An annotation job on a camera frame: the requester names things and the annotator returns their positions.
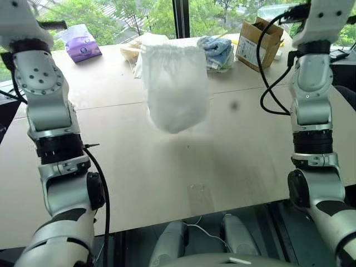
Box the white drawstring bag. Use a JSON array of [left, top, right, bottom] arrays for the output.
[[140, 41, 210, 135]]

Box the flat white bag stack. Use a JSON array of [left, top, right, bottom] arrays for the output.
[[133, 38, 146, 80]]

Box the blue and white towel stack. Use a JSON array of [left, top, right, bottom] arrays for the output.
[[197, 36, 235, 74]]

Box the clear plastic zip bag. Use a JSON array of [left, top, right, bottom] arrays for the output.
[[256, 3, 293, 37]]

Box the grey rounded robot leg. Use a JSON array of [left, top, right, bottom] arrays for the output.
[[148, 220, 190, 267], [222, 214, 261, 257]]

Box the open cardboard box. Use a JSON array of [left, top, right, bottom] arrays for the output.
[[234, 17, 285, 73]]

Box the purple tissue pack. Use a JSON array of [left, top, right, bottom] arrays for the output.
[[56, 23, 103, 63]]

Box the grey robot torso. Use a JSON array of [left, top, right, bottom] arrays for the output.
[[166, 252, 293, 267]]

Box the black handheld device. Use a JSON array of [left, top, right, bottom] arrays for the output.
[[329, 48, 350, 62]]

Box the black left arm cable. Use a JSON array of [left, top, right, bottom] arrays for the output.
[[38, 20, 111, 267]]

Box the thin white cable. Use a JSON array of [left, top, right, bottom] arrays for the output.
[[184, 215, 232, 251]]

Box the dark window frame post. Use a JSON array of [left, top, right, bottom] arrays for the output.
[[172, 0, 191, 40]]

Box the black coiled cable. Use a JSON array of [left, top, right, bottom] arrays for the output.
[[0, 88, 28, 106]]

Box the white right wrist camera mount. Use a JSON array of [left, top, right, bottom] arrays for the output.
[[291, 0, 353, 47]]

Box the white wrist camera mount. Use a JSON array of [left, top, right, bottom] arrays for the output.
[[291, 0, 353, 47], [0, 0, 54, 48]]

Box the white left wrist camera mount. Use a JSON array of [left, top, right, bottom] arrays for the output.
[[0, 0, 54, 48]]

